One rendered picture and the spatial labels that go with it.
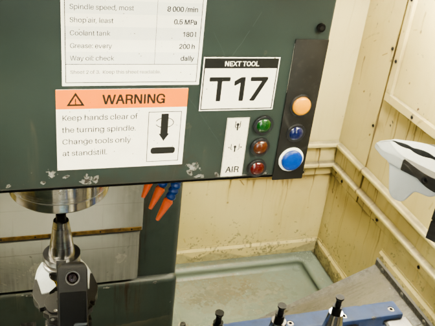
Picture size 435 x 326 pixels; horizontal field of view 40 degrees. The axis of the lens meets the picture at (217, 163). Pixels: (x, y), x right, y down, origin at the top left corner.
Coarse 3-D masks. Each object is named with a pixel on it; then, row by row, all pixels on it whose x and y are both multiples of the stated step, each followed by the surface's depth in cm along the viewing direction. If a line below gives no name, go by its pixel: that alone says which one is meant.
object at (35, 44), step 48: (0, 0) 62; (48, 0) 63; (240, 0) 69; (288, 0) 71; (336, 0) 73; (0, 48) 64; (48, 48) 66; (240, 48) 72; (288, 48) 74; (0, 96) 67; (48, 96) 68; (192, 96) 73; (0, 144) 69; (48, 144) 71; (192, 144) 77; (0, 192) 73
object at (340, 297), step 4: (336, 296) 105; (340, 296) 105; (340, 300) 104; (336, 304) 105; (340, 304) 105; (332, 308) 106; (336, 308) 105; (340, 308) 106; (332, 312) 106; (336, 312) 106; (340, 312) 106
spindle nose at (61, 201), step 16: (16, 192) 91; (32, 192) 89; (48, 192) 89; (64, 192) 89; (80, 192) 91; (96, 192) 93; (32, 208) 91; (48, 208) 90; (64, 208) 91; (80, 208) 92
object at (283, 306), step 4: (280, 304) 102; (284, 304) 102; (280, 308) 101; (284, 308) 101; (276, 312) 103; (280, 312) 102; (276, 316) 102; (280, 316) 102; (284, 316) 102; (276, 320) 102; (280, 320) 102
